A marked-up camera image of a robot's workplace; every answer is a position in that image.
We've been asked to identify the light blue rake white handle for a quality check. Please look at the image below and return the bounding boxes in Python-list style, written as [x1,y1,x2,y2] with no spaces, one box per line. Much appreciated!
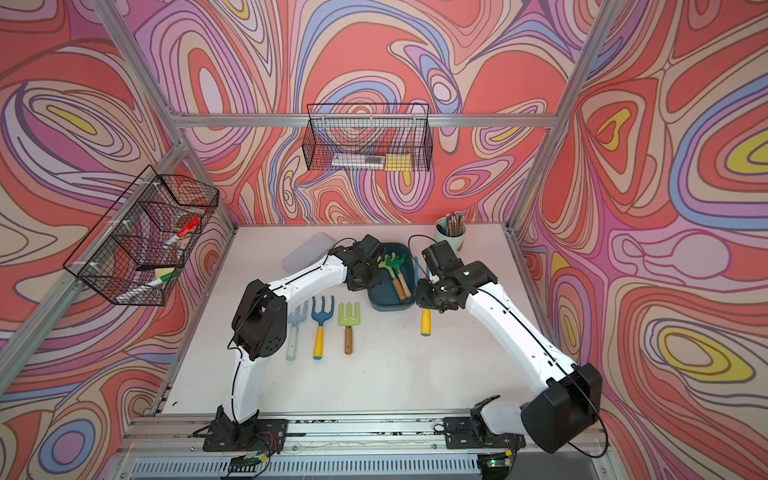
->
[286,301,308,361]

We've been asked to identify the red marker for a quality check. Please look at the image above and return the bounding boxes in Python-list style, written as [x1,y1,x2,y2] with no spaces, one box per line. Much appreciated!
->
[164,218,200,247]

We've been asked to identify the back wire basket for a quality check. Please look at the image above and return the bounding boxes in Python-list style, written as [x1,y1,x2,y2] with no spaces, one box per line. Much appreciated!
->
[302,101,434,172]

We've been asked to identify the left wire basket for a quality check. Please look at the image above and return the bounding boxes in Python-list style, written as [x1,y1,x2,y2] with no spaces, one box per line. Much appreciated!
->
[63,166,219,307]

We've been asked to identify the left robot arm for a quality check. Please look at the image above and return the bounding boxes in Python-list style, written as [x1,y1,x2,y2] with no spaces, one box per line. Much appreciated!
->
[196,234,384,452]

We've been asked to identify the green trowel wooden handle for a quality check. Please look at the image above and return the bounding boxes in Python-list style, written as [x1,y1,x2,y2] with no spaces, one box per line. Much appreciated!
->
[385,253,412,300]

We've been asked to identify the wire basket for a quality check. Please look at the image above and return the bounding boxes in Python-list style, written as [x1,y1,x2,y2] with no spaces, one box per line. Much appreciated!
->
[302,101,434,172]
[63,166,219,307]

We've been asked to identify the green pencil cup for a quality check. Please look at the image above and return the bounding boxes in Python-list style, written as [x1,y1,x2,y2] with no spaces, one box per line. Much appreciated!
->
[434,213,466,255]

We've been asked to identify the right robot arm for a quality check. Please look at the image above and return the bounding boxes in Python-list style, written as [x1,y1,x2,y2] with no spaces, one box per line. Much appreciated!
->
[417,241,603,454]

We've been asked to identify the pencils in cup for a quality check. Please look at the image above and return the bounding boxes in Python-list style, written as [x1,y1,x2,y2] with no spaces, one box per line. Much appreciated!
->
[440,211,465,237]

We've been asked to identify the translucent plastic case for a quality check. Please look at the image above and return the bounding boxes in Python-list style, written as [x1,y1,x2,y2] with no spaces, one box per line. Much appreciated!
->
[282,232,335,274]

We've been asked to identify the light green rake wooden handle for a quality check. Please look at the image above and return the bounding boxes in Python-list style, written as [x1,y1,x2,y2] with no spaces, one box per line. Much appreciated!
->
[377,256,406,301]

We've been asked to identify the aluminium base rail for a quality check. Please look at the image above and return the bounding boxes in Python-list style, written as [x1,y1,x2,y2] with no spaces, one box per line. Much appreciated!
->
[105,411,624,479]

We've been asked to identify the dark blue rake yellow handle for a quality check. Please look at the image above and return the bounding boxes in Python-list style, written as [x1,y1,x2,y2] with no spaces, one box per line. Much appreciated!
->
[311,296,335,360]

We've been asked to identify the blue tool yellow handle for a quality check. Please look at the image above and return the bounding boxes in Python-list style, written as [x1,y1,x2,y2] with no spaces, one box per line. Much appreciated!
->
[420,309,432,337]

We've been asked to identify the green white marker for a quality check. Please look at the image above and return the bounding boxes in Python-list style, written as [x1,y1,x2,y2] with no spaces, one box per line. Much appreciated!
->
[116,267,177,303]

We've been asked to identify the yellow eraser in basket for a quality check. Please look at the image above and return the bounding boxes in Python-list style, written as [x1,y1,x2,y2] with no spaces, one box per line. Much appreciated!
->
[384,154,413,172]

